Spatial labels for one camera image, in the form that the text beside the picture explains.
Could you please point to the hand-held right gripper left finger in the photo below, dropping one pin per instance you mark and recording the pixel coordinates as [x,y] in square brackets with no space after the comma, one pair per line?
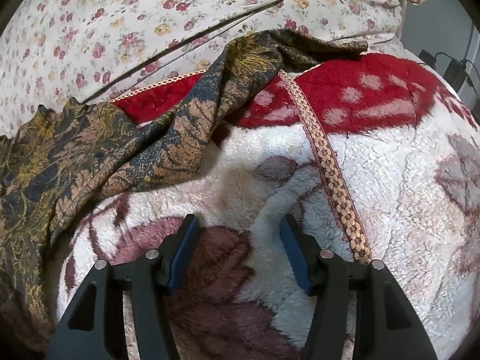
[182,252]

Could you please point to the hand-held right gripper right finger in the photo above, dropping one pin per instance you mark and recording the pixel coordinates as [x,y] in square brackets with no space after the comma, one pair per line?
[297,255]

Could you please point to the dark floral patterned garment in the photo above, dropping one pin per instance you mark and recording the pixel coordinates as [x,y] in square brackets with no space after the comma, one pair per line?
[75,150]

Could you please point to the red and white fleece blanket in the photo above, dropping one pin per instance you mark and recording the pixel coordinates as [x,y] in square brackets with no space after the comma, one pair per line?
[390,180]

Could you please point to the floral print bed sheet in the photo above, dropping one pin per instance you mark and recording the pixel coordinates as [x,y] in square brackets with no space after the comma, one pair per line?
[123,18]

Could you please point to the black power adapter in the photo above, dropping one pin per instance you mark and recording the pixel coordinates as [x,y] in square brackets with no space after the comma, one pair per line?
[455,73]

